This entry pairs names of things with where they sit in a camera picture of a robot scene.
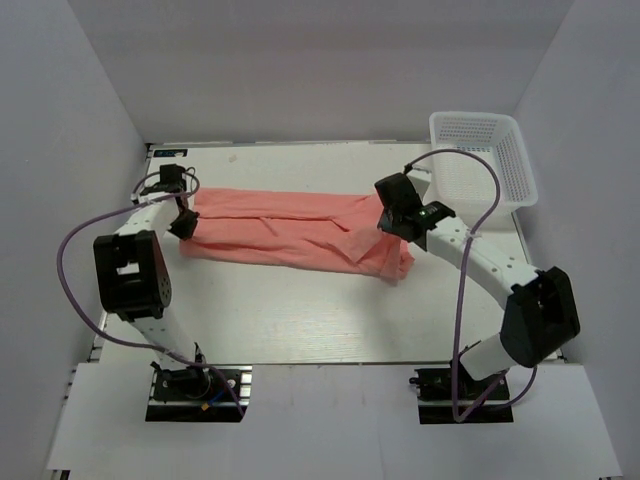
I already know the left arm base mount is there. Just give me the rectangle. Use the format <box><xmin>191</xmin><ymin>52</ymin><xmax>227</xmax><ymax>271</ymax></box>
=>
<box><xmin>145</xmin><ymin>362</ymin><xmax>253</xmax><ymax>423</ymax></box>

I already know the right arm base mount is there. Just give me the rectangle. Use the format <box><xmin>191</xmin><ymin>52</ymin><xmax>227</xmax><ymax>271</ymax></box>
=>
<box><xmin>408</xmin><ymin>367</ymin><xmax>514</xmax><ymax>425</ymax></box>

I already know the white plastic basket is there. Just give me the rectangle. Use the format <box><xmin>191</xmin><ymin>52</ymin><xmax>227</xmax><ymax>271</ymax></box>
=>
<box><xmin>426</xmin><ymin>111</ymin><xmax>538</xmax><ymax>216</ymax></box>

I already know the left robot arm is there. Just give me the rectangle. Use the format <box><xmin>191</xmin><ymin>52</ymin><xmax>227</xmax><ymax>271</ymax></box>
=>
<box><xmin>93</xmin><ymin>164</ymin><xmax>212</xmax><ymax>399</ymax></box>

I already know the pink t shirt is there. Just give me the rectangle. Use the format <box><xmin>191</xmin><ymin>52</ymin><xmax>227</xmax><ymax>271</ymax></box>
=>
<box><xmin>180</xmin><ymin>188</ymin><xmax>414</xmax><ymax>283</ymax></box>

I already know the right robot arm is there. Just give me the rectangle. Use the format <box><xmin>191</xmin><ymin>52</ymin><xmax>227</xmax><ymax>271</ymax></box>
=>
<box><xmin>375</xmin><ymin>173</ymin><xmax>581</xmax><ymax>399</ymax></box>

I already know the dark label sticker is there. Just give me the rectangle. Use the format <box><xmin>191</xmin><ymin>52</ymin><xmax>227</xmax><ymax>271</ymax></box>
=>
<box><xmin>153</xmin><ymin>149</ymin><xmax>188</xmax><ymax>158</ymax></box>

